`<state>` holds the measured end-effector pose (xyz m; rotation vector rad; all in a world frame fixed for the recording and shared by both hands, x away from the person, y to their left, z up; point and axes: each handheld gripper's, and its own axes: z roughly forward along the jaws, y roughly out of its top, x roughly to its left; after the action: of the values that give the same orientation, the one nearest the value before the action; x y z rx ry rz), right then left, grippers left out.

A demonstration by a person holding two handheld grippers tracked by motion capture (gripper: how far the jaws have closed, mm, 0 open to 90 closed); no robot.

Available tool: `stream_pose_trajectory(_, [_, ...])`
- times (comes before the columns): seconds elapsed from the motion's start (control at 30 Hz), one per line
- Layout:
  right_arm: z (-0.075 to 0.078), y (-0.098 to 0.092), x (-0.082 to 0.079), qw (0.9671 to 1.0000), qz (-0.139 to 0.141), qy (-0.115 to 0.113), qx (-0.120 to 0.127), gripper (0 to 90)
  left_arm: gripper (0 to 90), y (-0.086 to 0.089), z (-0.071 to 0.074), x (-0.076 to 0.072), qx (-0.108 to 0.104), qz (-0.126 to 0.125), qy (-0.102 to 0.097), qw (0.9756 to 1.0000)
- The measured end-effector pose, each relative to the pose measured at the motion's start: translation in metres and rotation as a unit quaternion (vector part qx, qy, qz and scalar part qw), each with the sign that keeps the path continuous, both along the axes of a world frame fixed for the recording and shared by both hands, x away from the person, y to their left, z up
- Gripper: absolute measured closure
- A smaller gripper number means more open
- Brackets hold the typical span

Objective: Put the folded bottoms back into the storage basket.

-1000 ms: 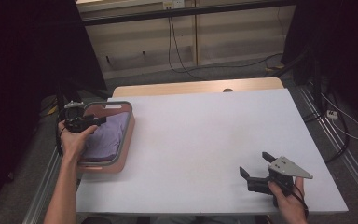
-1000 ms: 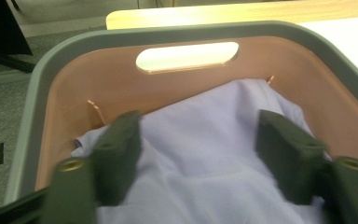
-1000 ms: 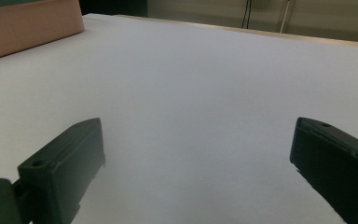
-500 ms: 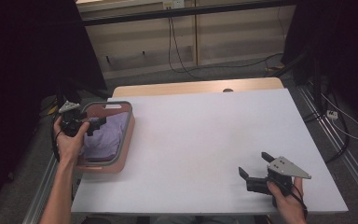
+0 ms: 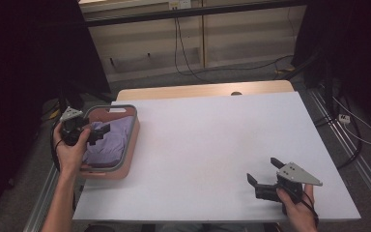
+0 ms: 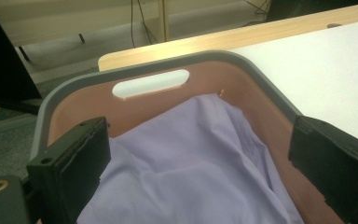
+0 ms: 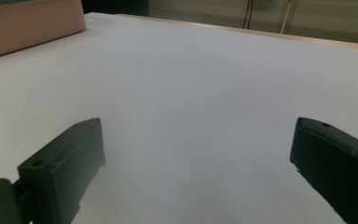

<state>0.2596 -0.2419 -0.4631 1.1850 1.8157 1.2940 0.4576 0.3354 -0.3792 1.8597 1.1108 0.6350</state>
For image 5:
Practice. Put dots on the pink basket with grey rim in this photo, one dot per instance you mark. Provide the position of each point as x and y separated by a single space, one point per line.
127 154

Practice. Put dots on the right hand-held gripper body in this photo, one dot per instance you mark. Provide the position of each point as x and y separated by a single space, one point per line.
291 183

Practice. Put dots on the white power strip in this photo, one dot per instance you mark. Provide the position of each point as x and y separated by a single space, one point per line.
180 4

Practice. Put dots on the person's right hand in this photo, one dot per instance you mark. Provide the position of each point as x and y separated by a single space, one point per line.
298 214

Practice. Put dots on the purple shorts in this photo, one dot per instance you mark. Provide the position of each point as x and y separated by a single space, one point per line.
111 141

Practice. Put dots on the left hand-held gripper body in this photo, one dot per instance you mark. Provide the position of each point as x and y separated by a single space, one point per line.
74 125

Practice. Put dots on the aluminium rail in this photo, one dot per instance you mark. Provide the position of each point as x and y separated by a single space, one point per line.
351 141
40 199

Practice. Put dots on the black curtain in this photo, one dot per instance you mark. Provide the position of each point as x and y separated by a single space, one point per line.
29 80
351 48

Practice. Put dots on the white plug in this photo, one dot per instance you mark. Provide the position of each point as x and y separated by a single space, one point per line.
344 119

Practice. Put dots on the person's left hand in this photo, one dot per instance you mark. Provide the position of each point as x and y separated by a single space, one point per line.
69 154

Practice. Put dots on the wooden cabinet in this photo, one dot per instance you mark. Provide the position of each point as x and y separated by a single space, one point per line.
186 42

